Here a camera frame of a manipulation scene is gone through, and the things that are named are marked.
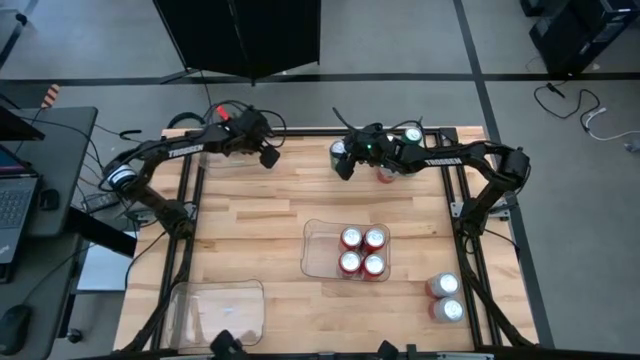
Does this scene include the black desk foot bar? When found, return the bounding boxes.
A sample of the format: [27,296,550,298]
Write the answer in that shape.
[67,206,139,259]

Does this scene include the black stand leg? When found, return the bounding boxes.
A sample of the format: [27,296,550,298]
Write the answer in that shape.
[0,12,29,69]

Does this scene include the black computer tower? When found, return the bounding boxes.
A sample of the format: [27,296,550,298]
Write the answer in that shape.
[528,0,640,77]

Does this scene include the black laptop lid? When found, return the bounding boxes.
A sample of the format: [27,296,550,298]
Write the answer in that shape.
[0,105,46,143]

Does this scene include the white floor cable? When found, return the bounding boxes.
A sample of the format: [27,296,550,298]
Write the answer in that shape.
[582,106,640,144]

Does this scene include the small black mouse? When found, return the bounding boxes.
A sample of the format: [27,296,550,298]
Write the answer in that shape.
[38,188,61,212]

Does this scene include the black floor cable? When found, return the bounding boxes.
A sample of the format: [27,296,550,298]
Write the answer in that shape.
[533,82,601,132]

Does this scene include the black backdrop panel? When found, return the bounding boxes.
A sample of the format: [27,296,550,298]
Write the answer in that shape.
[152,0,322,84]

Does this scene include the red Fanta soda can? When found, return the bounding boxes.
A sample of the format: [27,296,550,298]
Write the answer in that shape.
[362,227,388,253]
[339,225,365,251]
[337,249,363,277]
[361,252,387,279]

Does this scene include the green Sprite soda can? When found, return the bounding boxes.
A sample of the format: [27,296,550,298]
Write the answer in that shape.
[328,138,350,172]
[402,125,425,147]

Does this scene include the dark grey desk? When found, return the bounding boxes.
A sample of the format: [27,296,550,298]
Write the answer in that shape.
[0,106,99,360]

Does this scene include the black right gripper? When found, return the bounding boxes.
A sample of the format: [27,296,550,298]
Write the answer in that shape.
[333,125,404,182]

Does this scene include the black laptop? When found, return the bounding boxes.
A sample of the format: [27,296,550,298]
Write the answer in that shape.
[0,143,41,284]

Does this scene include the black computer mouse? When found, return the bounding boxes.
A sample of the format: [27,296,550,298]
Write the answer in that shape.
[0,304,34,357]

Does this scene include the white sheet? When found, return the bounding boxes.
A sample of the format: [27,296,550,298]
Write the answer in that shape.
[76,243,137,292]

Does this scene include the orange black striped object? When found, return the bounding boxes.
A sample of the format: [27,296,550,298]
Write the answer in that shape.
[40,83,61,110]

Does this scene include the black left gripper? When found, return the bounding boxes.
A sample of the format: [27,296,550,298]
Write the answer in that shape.
[219,110,281,170]

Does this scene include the black aluminium table frame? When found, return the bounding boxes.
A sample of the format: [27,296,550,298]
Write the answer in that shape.
[122,125,539,360]

